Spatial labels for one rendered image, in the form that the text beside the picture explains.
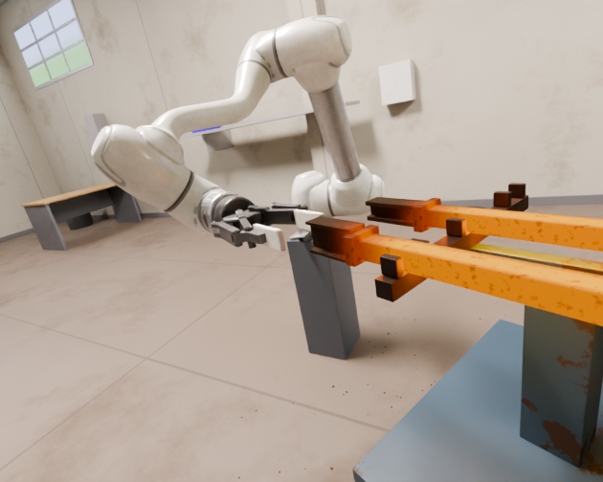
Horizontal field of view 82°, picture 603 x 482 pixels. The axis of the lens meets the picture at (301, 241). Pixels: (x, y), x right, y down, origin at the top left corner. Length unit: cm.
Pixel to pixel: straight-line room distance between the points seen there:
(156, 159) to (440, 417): 62
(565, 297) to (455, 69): 341
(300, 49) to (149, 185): 58
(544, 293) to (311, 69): 90
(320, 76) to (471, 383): 85
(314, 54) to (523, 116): 277
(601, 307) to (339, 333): 142
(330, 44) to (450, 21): 270
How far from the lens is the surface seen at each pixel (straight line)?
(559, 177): 374
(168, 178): 71
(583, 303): 29
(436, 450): 52
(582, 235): 41
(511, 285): 31
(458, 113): 365
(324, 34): 106
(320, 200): 143
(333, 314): 160
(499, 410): 58
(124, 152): 69
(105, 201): 664
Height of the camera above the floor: 108
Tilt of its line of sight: 19 degrees down
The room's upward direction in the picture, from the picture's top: 11 degrees counter-clockwise
